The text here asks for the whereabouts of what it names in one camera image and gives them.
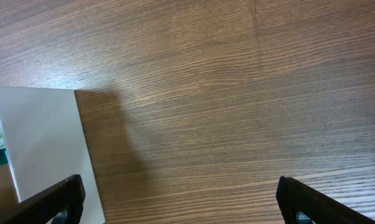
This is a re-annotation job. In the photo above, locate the white cardboard box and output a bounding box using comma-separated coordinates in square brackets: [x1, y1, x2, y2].
[0, 86, 105, 224]

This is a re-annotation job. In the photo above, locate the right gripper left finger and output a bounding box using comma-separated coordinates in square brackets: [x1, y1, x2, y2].
[0, 174, 85, 224]

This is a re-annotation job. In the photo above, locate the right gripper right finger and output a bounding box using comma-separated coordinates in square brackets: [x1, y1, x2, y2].
[276, 176, 375, 224]

